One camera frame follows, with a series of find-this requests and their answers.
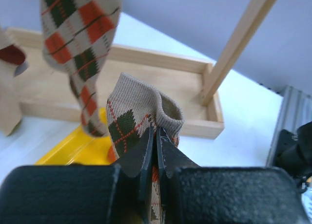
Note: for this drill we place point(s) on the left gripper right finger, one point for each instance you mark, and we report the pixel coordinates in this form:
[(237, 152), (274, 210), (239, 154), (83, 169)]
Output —
[(170, 161)]

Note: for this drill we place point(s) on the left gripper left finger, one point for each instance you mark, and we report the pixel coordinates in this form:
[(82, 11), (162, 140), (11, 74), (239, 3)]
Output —
[(132, 187)]

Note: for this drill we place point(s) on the grey argyle sock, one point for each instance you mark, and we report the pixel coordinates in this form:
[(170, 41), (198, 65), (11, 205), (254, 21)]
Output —
[(77, 37), (134, 106)]

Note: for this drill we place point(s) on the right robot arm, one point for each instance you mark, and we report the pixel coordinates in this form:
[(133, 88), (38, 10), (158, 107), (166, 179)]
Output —
[(294, 155)]

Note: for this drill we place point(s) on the wooden hanger stand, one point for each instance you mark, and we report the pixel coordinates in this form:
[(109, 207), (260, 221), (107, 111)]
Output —
[(192, 83)]

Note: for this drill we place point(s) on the yellow plastic tray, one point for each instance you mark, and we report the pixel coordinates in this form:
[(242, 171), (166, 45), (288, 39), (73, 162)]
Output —
[(79, 147)]

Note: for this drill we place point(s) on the multicolour striped hanging sock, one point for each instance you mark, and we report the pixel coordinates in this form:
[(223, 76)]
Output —
[(12, 63)]

